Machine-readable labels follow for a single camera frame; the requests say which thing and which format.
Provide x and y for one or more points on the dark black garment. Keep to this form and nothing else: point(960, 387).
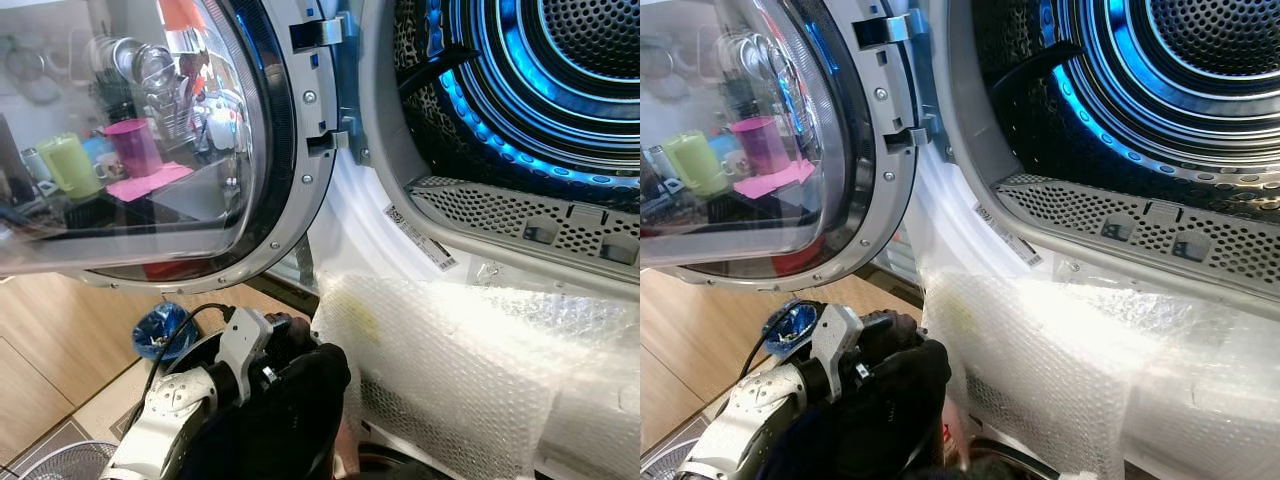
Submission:
point(880, 410)
point(290, 410)

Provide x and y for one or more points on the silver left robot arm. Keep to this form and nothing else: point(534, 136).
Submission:
point(740, 422)
point(170, 412)

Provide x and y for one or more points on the white front-load washing machine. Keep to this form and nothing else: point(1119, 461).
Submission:
point(362, 205)
point(958, 205)

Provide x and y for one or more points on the blue crumpled plastic bag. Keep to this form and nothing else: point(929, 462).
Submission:
point(792, 325)
point(160, 327)

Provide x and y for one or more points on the white barcode label sticker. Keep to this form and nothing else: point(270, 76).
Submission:
point(1008, 236)
point(420, 238)

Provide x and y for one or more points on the clear bubble wrap sheet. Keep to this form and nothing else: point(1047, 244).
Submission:
point(1050, 370)
point(450, 370)

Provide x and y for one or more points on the round glass washer door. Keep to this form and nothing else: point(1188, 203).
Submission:
point(896, 150)
point(300, 150)

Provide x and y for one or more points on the pink cloth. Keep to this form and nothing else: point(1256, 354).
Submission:
point(150, 183)

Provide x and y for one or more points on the pink plastic cup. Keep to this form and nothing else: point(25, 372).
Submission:
point(762, 145)
point(133, 148)

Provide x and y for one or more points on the grey perforated lint filter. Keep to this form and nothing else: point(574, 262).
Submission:
point(480, 205)
point(1080, 207)

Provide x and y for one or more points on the grey metal door hinge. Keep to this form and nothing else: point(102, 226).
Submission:
point(930, 90)
point(350, 90)

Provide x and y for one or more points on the green plastic mug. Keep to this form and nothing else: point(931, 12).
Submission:
point(695, 162)
point(68, 165)

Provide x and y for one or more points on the white fan grille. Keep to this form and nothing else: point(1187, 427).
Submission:
point(665, 468)
point(65, 462)

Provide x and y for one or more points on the perforated steel washer drum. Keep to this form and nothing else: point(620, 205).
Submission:
point(1180, 60)
point(560, 60)

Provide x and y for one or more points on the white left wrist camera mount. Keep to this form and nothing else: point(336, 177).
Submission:
point(835, 335)
point(245, 340)

